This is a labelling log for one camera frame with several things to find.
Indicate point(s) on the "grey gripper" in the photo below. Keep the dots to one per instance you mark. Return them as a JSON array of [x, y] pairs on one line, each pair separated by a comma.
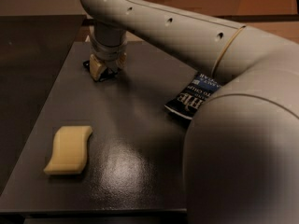
[[107, 52]]

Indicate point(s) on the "black rxbar chocolate bar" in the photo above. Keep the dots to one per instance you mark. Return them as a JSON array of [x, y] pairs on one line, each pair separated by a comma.
[[108, 74]]

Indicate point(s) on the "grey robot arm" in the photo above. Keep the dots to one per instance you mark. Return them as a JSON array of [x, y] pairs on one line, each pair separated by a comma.
[[241, 150]]

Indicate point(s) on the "yellow sponge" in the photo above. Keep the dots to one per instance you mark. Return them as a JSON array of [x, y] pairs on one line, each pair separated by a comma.
[[69, 154]]

